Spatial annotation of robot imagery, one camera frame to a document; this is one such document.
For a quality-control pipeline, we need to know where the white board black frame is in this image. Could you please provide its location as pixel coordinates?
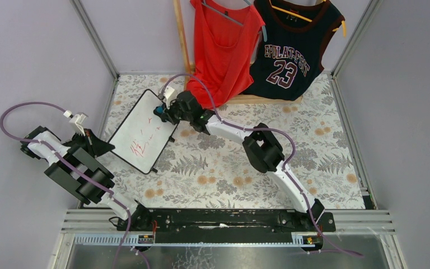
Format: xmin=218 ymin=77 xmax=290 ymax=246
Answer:
xmin=108 ymin=89 xmax=176 ymax=174

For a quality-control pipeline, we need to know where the blue black whiteboard eraser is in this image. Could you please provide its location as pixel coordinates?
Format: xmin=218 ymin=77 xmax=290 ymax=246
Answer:
xmin=153 ymin=105 xmax=164 ymax=117

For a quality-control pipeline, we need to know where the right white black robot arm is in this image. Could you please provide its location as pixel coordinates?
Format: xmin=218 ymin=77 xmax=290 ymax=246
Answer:
xmin=153 ymin=91 xmax=325 ymax=224

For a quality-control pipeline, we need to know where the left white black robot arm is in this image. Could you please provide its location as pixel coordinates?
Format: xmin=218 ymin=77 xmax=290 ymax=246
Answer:
xmin=21 ymin=126 xmax=139 ymax=221

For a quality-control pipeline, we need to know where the floral table cloth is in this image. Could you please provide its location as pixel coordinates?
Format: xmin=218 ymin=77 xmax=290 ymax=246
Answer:
xmin=99 ymin=74 xmax=365 ymax=209

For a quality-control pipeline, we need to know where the wooden clothes rack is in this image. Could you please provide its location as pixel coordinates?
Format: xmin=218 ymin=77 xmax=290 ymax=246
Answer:
xmin=173 ymin=0 xmax=303 ymax=104

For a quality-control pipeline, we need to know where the red tank top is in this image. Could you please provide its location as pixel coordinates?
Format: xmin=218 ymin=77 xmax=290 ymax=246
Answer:
xmin=187 ymin=1 xmax=265 ymax=109

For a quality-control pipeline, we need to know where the grey clothes hanger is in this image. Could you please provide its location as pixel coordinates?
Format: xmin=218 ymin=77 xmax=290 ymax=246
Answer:
xmin=202 ymin=0 xmax=268 ymax=41

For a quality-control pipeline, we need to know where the black number 23 jersey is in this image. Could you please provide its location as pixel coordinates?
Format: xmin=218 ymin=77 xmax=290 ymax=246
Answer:
xmin=243 ymin=1 xmax=345 ymax=101

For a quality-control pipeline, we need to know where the yellow clothes hanger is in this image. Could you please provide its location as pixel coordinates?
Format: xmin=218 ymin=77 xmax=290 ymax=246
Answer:
xmin=269 ymin=0 xmax=347 ymax=38

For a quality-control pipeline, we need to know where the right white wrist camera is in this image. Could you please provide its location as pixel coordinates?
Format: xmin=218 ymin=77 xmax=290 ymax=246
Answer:
xmin=163 ymin=86 xmax=177 ymax=106

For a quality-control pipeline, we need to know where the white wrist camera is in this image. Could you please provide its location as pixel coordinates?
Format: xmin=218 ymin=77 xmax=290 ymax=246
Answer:
xmin=163 ymin=86 xmax=177 ymax=106
xmin=63 ymin=110 xmax=88 ymax=136

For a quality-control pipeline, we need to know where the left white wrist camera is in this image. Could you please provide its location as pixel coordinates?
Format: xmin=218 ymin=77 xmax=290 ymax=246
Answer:
xmin=63 ymin=110 xmax=88 ymax=136

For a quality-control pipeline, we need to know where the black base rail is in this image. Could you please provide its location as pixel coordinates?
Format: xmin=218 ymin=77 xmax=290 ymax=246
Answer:
xmin=109 ymin=207 xmax=336 ymax=236

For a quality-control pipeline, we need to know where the white slotted cable duct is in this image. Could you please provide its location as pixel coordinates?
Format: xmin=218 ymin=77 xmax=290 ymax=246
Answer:
xmin=74 ymin=233 xmax=324 ymax=248

